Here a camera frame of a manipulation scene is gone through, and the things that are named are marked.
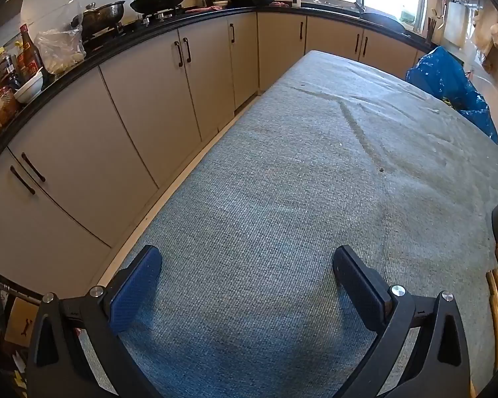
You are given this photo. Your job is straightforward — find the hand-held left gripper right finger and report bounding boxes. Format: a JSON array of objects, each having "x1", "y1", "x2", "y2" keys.
[{"x1": 332, "y1": 244, "x2": 470, "y2": 398}]

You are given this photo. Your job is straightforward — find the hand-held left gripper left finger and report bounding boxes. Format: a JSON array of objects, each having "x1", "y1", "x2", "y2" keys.
[{"x1": 26, "y1": 245, "x2": 163, "y2": 398}]

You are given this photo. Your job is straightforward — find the cardboard box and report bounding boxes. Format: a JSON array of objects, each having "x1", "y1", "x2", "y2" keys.
[{"x1": 3, "y1": 298, "x2": 39, "y2": 350}]

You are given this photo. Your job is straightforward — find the grey-blue table cloth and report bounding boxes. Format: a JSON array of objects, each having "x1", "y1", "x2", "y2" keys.
[{"x1": 79, "y1": 50, "x2": 498, "y2": 398}]

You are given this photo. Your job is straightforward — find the brown glass jar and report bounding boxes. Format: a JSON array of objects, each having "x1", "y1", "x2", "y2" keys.
[{"x1": 0, "y1": 87, "x2": 21, "y2": 126}]

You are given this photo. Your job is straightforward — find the white bowl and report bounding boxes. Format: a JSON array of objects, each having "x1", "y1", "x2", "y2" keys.
[{"x1": 14, "y1": 70, "x2": 44, "y2": 104}]

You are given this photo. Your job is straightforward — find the blue plastic bag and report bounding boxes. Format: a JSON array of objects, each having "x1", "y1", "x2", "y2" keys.
[{"x1": 406, "y1": 46, "x2": 498, "y2": 145}]

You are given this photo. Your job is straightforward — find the clear plastic food bag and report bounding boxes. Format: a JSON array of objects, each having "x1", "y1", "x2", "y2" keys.
[{"x1": 35, "y1": 28, "x2": 86, "y2": 76}]

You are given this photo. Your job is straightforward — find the red-label sauce bottle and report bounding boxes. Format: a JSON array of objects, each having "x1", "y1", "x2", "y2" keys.
[{"x1": 18, "y1": 24, "x2": 44, "y2": 81}]

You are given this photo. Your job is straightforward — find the black gas stove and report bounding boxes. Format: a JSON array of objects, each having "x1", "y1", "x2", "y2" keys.
[{"x1": 82, "y1": 6, "x2": 184, "y2": 48}]

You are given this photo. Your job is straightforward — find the kitchen sink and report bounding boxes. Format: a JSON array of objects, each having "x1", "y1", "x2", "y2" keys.
[{"x1": 359, "y1": 12, "x2": 404, "y2": 31}]

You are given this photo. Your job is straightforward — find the steel pot with lid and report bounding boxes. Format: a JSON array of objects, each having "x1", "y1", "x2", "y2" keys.
[{"x1": 70, "y1": 1, "x2": 126, "y2": 37}]

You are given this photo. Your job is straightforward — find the black kitchen countertop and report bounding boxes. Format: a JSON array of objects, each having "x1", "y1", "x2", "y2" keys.
[{"x1": 0, "y1": 2, "x2": 431, "y2": 179}]

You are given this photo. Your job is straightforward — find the white cutting board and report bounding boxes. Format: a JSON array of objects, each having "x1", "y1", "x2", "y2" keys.
[{"x1": 443, "y1": 2, "x2": 466, "y2": 47}]

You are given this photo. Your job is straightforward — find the hanging plastic bag with food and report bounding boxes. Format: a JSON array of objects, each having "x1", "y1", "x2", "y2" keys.
[{"x1": 471, "y1": 6, "x2": 498, "y2": 86}]

